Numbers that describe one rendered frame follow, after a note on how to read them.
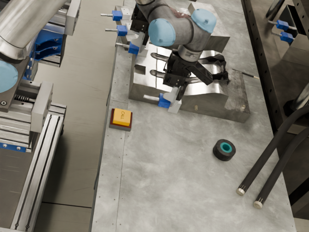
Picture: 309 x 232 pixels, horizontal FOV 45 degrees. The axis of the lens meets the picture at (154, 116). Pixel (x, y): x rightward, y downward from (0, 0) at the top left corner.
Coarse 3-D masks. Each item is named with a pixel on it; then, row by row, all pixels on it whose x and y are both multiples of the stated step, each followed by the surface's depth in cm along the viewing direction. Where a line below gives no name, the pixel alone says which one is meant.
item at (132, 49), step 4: (116, 44) 152; (120, 44) 153; (124, 44) 153; (132, 44) 153; (148, 44) 154; (128, 48) 155; (132, 48) 152; (136, 48) 152; (144, 48) 151; (148, 48) 152; (128, 52) 153; (132, 52) 153; (136, 52) 153; (144, 52) 153; (144, 56) 154
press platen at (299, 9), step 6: (294, 0) 201; (300, 0) 195; (306, 0) 197; (300, 6) 194; (306, 6) 192; (300, 12) 193; (306, 12) 188; (300, 18) 192; (306, 18) 186; (306, 24) 185; (306, 30) 184
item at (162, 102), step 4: (144, 96) 133; (148, 96) 133; (160, 96) 134; (156, 100) 134; (160, 100) 132; (164, 100) 133; (180, 100) 133; (160, 104) 133; (164, 104) 133; (168, 104) 133; (176, 104) 132; (180, 104) 132; (168, 108) 134; (172, 108) 134; (176, 108) 134; (172, 112) 136; (176, 112) 136
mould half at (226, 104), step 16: (160, 48) 161; (144, 64) 151; (160, 64) 154; (208, 64) 156; (144, 80) 145; (160, 80) 148; (240, 80) 167; (128, 96) 149; (192, 96) 147; (208, 96) 147; (224, 96) 147; (240, 96) 160; (208, 112) 154; (224, 112) 153; (240, 112) 153
